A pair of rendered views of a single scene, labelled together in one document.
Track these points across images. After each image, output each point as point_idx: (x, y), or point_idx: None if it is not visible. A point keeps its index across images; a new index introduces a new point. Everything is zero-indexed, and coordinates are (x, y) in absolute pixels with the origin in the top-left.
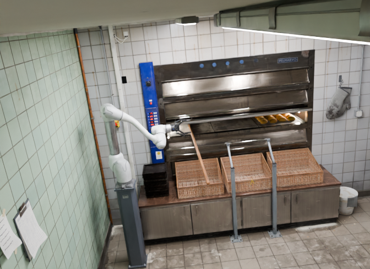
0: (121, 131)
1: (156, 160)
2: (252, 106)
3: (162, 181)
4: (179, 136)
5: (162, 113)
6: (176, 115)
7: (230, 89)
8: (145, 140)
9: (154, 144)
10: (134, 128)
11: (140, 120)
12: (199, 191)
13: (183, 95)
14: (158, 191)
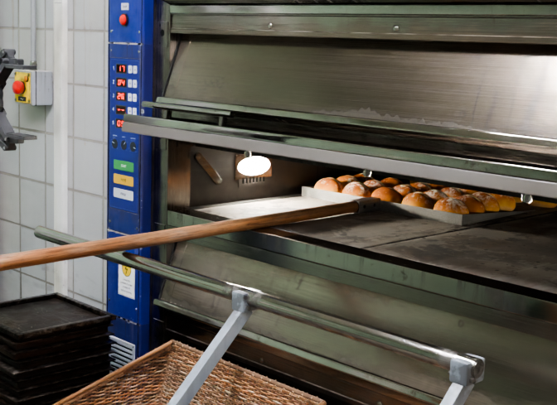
0: (52, 132)
1: (118, 301)
2: (551, 134)
3: (7, 376)
4: (215, 217)
5: (164, 79)
6: (198, 98)
7: None
8: (105, 191)
9: (118, 219)
10: (82, 130)
11: (99, 97)
12: None
13: (230, 1)
14: None
